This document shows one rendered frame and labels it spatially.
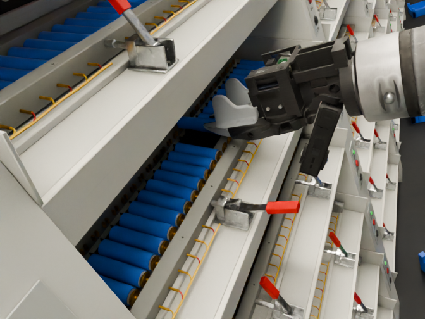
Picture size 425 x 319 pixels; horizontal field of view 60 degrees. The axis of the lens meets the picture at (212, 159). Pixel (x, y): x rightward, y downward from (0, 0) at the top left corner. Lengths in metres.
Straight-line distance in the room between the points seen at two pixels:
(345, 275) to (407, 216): 0.85
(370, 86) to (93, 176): 0.28
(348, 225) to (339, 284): 0.17
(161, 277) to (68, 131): 0.17
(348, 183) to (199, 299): 0.62
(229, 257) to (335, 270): 0.49
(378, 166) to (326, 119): 1.00
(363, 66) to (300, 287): 0.35
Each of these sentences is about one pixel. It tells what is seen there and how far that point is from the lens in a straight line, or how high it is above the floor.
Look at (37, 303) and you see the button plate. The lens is 0.23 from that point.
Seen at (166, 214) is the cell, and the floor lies 0.96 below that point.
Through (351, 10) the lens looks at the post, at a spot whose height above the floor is 0.79.
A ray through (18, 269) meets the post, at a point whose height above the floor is 1.09.
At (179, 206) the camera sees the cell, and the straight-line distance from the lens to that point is 0.44.
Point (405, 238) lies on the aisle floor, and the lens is 1.60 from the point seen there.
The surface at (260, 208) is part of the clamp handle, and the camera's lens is 0.41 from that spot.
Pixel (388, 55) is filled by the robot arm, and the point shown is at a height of 1.02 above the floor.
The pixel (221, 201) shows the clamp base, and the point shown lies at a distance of 0.43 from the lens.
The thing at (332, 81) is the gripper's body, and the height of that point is 1.00.
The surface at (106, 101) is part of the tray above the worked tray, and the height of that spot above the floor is 1.11.
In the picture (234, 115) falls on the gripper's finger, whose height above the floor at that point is 0.99.
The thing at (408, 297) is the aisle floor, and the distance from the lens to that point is 1.44.
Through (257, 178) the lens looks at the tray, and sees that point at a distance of 0.49.
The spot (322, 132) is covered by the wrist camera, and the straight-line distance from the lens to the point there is 0.46.
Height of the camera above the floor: 1.18
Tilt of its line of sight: 28 degrees down
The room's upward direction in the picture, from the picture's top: 27 degrees counter-clockwise
